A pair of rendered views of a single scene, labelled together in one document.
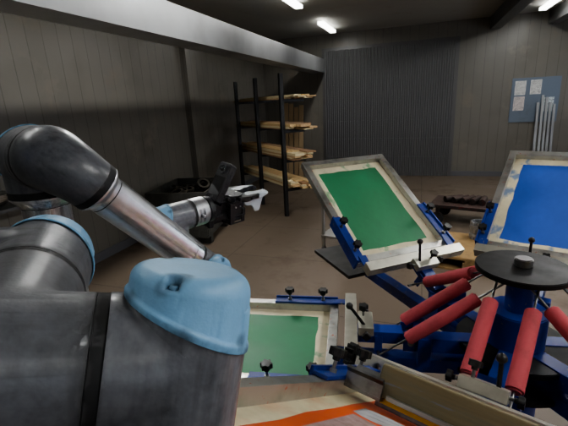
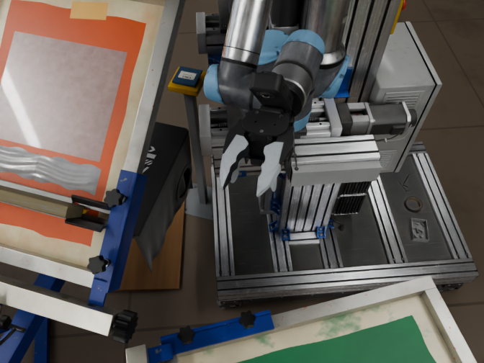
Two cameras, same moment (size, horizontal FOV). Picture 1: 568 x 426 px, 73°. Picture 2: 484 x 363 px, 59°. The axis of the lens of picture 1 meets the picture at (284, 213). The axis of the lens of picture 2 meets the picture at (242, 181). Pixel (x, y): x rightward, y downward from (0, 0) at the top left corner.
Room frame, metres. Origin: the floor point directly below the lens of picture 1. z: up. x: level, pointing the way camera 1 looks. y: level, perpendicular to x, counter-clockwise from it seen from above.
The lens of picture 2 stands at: (1.46, -0.07, 2.16)
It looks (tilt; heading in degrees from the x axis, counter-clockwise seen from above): 54 degrees down; 156
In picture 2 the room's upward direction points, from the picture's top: straight up
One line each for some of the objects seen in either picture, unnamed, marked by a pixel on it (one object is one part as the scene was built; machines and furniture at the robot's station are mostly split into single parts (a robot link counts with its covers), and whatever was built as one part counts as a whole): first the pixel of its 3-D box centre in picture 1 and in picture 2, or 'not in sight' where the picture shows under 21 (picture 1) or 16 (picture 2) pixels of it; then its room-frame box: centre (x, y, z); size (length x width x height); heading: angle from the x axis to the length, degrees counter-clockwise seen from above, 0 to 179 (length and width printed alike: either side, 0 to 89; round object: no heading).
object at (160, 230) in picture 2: not in sight; (162, 204); (0.53, 0.01, 0.77); 0.46 x 0.09 x 0.36; 140
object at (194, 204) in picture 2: not in sight; (196, 150); (0.10, 0.29, 0.48); 0.22 x 0.22 x 0.96; 50
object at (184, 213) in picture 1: (172, 220); (298, 63); (0.93, 0.28, 1.65); 0.11 x 0.08 x 0.09; 136
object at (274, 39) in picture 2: not in sight; (269, 60); (0.65, 0.37, 1.42); 0.13 x 0.12 x 0.14; 46
